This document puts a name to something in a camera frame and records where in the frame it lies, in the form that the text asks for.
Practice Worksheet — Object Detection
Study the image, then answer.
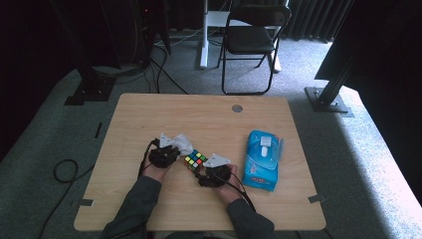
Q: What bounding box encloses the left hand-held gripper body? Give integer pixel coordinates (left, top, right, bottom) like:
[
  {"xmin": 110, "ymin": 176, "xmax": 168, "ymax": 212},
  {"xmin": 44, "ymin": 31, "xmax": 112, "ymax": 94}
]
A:
[{"xmin": 147, "ymin": 132, "xmax": 176, "ymax": 168}]

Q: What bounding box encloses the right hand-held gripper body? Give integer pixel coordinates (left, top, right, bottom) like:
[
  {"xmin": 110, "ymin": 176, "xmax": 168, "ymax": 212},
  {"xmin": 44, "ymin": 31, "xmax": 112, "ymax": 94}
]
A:
[{"xmin": 198, "ymin": 152, "xmax": 233, "ymax": 188}]

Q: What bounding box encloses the white wet wipe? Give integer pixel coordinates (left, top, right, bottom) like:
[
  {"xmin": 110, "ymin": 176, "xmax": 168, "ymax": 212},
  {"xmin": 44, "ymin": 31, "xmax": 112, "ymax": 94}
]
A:
[{"xmin": 172, "ymin": 132, "xmax": 195, "ymax": 157}]

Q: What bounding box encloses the multicoloured puzzle cube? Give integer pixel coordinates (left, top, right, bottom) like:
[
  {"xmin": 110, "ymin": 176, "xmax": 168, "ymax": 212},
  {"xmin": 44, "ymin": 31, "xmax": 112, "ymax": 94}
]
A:
[{"xmin": 184, "ymin": 148, "xmax": 208, "ymax": 172}]

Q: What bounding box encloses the blue wet wipes pack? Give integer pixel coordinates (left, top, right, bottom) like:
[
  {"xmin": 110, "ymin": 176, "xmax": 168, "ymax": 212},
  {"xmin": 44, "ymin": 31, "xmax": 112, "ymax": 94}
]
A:
[{"xmin": 241, "ymin": 129, "xmax": 286, "ymax": 192}]

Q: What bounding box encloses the person's left hand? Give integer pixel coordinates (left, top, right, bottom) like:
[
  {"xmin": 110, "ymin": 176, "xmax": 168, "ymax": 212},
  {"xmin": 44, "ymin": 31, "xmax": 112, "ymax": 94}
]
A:
[{"xmin": 142, "ymin": 161, "xmax": 173, "ymax": 183}]

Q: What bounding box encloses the person's right hand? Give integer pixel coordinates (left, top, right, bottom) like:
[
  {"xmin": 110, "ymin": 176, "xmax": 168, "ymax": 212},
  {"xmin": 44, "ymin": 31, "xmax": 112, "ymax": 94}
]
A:
[{"xmin": 215, "ymin": 163, "xmax": 247, "ymax": 205}]

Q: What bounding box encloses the black metal stand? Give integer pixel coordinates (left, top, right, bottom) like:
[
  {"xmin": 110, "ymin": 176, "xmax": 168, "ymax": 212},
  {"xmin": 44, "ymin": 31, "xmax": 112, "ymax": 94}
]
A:
[
  {"xmin": 49, "ymin": 0, "xmax": 117, "ymax": 107},
  {"xmin": 304, "ymin": 49, "xmax": 355, "ymax": 118}
]

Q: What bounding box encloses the dark equipment cabinet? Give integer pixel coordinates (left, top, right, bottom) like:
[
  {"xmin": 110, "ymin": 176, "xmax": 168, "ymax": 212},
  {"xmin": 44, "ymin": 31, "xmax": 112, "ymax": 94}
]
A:
[{"xmin": 132, "ymin": 0, "xmax": 172, "ymax": 64}]

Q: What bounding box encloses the black folding chair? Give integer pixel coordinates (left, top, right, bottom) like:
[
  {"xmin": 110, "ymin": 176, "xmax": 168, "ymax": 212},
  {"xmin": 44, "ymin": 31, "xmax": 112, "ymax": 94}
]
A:
[{"xmin": 217, "ymin": 3, "xmax": 293, "ymax": 97}]

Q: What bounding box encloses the dark pleated curtain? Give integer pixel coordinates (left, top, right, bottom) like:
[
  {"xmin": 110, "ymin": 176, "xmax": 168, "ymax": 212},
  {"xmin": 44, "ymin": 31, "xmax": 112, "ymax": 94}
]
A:
[{"xmin": 285, "ymin": 0, "xmax": 353, "ymax": 44}]

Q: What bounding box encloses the left hand-held gripper cable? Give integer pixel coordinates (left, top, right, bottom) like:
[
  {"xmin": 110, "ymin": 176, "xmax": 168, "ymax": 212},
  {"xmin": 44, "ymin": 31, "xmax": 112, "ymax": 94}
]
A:
[{"xmin": 136, "ymin": 137, "xmax": 159, "ymax": 181}]

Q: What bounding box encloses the hand-held gripper cable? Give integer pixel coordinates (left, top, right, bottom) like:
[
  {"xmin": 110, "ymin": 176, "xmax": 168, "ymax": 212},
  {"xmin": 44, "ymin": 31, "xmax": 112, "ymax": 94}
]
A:
[
  {"xmin": 136, "ymin": 137, "xmax": 159, "ymax": 181},
  {"xmin": 212, "ymin": 172, "xmax": 258, "ymax": 213}
]

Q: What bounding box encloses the right hand-held gripper cable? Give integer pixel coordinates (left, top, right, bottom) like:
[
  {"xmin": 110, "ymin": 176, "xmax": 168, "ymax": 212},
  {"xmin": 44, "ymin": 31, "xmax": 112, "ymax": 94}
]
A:
[{"xmin": 212, "ymin": 172, "xmax": 258, "ymax": 213}]

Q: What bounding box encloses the black floor cable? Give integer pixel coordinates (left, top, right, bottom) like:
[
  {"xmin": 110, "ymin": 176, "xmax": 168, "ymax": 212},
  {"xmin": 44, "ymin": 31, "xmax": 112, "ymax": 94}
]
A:
[
  {"xmin": 149, "ymin": 44, "xmax": 189, "ymax": 96},
  {"xmin": 38, "ymin": 158, "xmax": 97, "ymax": 239}
]

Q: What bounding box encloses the white floor cable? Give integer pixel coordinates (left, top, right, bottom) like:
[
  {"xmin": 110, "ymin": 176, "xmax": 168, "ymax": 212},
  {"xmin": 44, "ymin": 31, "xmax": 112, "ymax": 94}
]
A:
[{"xmin": 154, "ymin": 28, "xmax": 204, "ymax": 48}]

